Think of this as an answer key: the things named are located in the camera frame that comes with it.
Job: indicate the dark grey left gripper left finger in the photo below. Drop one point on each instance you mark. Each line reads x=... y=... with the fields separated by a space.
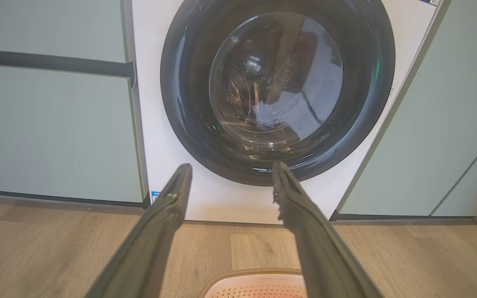
x=147 y=244

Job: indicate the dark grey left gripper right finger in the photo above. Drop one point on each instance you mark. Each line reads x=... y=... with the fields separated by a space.
x=321 y=248

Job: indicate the pink perforated laundry basket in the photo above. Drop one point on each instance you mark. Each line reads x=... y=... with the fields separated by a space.
x=255 y=285

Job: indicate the blue energy label sticker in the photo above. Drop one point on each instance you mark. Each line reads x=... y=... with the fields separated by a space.
x=155 y=195

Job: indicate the white front-load washing machine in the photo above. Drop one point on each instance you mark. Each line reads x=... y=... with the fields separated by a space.
x=151 y=103

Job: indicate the large pale green drawer front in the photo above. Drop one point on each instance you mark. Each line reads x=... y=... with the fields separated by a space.
x=52 y=132

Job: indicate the round dark washing machine door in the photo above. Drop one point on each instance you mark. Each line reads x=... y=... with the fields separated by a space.
x=180 y=82

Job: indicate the pale green right cabinet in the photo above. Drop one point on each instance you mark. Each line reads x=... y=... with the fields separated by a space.
x=437 y=103

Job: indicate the small pale green drawer front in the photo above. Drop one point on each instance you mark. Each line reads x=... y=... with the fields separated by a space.
x=48 y=29

